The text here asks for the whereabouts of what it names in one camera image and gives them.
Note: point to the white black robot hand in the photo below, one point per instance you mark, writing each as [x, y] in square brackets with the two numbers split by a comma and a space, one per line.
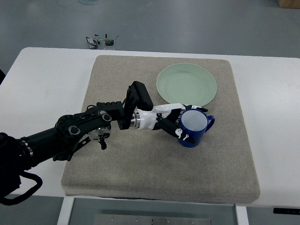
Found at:
[168, 118]

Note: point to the blue mug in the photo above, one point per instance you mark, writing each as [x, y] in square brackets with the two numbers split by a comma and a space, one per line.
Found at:
[193, 124]

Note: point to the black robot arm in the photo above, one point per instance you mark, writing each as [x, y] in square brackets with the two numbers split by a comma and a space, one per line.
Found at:
[17, 156]

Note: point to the light green plate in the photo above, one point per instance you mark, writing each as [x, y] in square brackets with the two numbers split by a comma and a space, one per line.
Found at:
[186, 83]

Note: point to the grey fabric cushion mat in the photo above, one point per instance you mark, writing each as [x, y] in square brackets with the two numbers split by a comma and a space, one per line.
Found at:
[153, 165]

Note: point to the black table control panel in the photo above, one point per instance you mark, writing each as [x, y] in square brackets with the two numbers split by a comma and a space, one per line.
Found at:
[286, 211]

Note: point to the cardboard box corner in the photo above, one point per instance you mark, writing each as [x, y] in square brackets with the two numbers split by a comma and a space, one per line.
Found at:
[294, 4]

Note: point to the metal base plate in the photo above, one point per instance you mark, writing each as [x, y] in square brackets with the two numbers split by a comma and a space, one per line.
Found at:
[115, 219]

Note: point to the white table frame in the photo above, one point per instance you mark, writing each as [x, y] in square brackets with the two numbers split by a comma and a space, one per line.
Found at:
[68, 202]

